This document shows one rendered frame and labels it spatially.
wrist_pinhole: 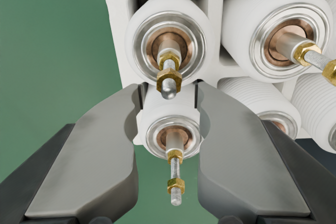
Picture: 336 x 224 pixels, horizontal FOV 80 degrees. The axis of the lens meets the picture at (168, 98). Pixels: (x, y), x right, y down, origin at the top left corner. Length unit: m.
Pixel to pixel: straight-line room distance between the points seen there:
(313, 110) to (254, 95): 0.09
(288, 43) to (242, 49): 0.04
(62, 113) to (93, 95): 0.11
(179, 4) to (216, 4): 0.08
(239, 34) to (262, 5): 0.03
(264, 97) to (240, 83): 0.05
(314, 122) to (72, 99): 0.52
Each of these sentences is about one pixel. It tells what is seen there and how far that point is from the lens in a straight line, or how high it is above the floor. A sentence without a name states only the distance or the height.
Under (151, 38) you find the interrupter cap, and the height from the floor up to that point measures 0.25.
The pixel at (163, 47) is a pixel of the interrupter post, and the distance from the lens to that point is 0.19.
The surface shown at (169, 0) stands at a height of 0.25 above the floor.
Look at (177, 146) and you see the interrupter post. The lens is 0.24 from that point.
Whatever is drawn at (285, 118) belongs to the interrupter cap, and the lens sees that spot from 0.28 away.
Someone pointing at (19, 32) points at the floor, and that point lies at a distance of 0.57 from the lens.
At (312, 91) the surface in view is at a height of 0.20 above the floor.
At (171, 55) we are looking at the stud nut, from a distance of 0.17.
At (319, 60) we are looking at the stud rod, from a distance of 0.19.
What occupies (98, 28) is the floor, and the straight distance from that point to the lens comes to 0.49.
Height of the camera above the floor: 0.45
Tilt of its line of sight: 60 degrees down
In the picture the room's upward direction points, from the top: 179 degrees counter-clockwise
